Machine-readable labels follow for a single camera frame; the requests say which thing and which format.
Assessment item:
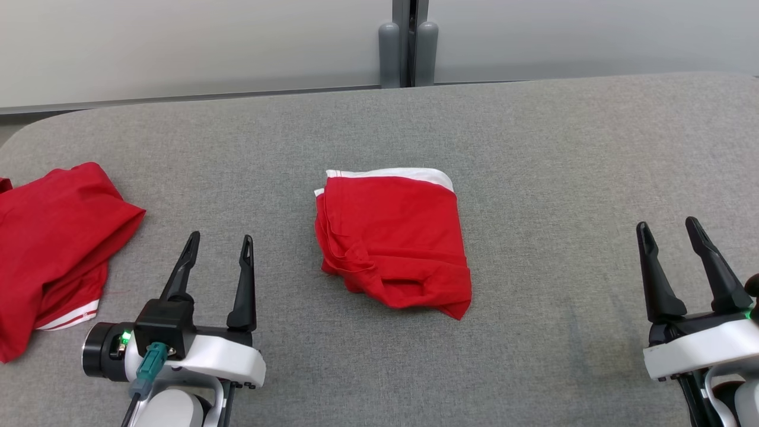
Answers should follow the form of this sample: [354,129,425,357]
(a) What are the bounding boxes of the dark grey door frame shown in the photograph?
[393,0,430,88]

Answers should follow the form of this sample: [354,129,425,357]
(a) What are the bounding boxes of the black cable teal plug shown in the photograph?
[122,342,174,427]

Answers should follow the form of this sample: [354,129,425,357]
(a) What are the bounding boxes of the red shorts white stripes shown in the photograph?
[314,168,473,321]

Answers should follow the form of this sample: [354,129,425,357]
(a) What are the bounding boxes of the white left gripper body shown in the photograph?
[172,326,266,390]

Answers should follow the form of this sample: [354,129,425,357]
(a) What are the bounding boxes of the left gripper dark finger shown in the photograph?
[227,235,257,332]
[160,231,201,302]

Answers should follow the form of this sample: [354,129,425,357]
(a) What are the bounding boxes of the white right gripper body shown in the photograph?
[643,310,759,381]

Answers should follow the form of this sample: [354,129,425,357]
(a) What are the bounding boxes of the grey wall baseboard strip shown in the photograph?
[0,85,383,115]

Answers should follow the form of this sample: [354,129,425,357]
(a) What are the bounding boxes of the red white polo shirt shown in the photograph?
[0,162,146,364]

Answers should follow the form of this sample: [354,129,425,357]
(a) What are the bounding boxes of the grey fabric covered platform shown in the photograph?
[0,71,759,427]

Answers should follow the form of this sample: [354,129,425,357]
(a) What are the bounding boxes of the grey rounded post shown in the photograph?
[379,22,401,88]
[415,21,439,87]

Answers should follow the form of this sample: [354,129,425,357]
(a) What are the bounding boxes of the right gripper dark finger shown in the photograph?
[685,216,754,313]
[636,222,687,324]

